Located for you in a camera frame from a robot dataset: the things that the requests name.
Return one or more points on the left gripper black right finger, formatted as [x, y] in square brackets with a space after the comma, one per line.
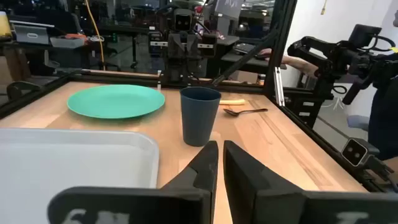
[248, 186]

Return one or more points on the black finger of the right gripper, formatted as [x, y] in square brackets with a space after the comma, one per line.
[206, 51]
[158, 49]

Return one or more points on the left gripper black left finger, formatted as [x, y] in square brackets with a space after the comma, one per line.
[199, 174]

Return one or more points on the dark blue plastic cup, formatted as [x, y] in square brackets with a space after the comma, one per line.
[199, 118]

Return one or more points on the teal round plate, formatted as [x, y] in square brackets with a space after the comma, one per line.
[115, 101]

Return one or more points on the person's forearm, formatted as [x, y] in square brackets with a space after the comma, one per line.
[300, 64]

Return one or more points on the black spoon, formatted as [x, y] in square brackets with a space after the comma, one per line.
[231, 112]

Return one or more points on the grey plastic tray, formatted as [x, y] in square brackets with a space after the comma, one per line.
[77, 161]

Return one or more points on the cardboard box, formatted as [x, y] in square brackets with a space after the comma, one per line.
[244, 77]

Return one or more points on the person's hand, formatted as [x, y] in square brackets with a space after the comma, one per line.
[269, 53]

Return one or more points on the grey shallow bin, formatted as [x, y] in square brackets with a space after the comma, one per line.
[66, 43]

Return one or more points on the yellow hanging tag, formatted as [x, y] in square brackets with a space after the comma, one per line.
[324, 7]

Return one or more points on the grey storage box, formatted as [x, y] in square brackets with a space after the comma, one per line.
[31, 35]

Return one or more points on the black office chair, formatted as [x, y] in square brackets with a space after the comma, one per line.
[18, 90]

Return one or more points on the yellow container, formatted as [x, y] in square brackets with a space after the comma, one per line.
[4, 26]

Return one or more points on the black aluminium table frame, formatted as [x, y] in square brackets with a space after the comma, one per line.
[280, 46]

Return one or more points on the silver frame bracket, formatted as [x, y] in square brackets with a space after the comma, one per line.
[279, 87]

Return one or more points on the black table-level camera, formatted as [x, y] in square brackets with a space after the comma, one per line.
[354, 152]

